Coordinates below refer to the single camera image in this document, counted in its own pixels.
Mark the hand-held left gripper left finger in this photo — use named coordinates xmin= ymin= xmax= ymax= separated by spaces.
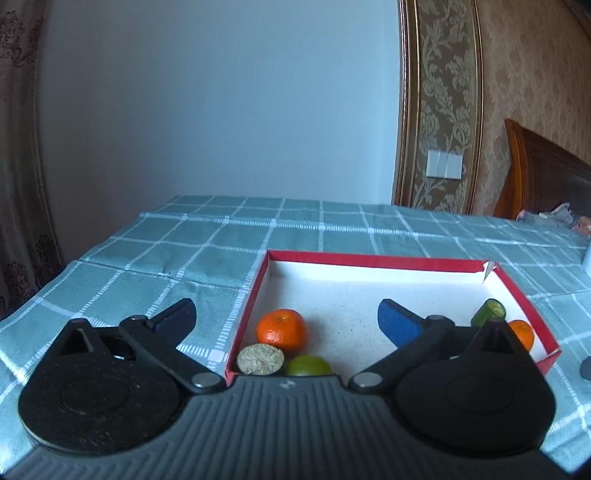
xmin=39 ymin=298 xmax=227 ymax=394

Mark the small orange mandarin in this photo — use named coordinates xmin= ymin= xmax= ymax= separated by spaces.
xmin=507 ymin=319 xmax=535 ymax=352

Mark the patterned curtain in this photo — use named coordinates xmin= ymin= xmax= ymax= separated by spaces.
xmin=0 ymin=0 xmax=65 ymax=320

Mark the red cardboard box tray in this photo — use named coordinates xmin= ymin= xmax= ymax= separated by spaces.
xmin=225 ymin=250 xmax=561 ymax=381

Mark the bright green lime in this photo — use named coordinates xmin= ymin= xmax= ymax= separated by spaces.
xmin=285 ymin=354 xmax=334 ymax=377

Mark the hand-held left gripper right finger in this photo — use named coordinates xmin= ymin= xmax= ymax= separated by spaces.
xmin=347 ymin=298 xmax=532 ymax=396

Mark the floral bedding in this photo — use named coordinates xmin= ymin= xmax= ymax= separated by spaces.
xmin=516 ymin=203 xmax=591 ymax=237

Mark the white wall switch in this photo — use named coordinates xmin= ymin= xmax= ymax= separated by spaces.
xmin=425 ymin=149 xmax=464 ymax=180

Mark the long green cucumber piece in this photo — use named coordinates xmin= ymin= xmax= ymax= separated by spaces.
xmin=471 ymin=298 xmax=507 ymax=328

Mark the wooden bed headboard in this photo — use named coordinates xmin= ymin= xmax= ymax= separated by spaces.
xmin=493 ymin=118 xmax=591 ymax=221

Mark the green checkered tablecloth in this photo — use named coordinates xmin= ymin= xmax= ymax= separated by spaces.
xmin=0 ymin=195 xmax=591 ymax=472

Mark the large orange mandarin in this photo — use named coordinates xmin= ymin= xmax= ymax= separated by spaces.
xmin=256 ymin=309 xmax=308 ymax=352

